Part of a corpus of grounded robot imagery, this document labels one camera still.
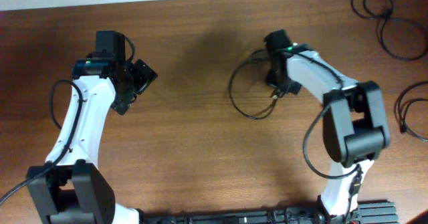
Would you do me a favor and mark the black usb cable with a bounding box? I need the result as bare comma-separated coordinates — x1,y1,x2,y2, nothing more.
350,0,428,62
393,80,428,143
227,47,285,120

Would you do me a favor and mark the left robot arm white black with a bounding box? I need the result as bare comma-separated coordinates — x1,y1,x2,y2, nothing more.
27,31,157,224

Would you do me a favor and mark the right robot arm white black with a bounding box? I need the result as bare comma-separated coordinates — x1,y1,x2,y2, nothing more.
263,30,391,223

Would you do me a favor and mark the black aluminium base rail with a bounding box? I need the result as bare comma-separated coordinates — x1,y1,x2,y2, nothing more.
141,202,399,224

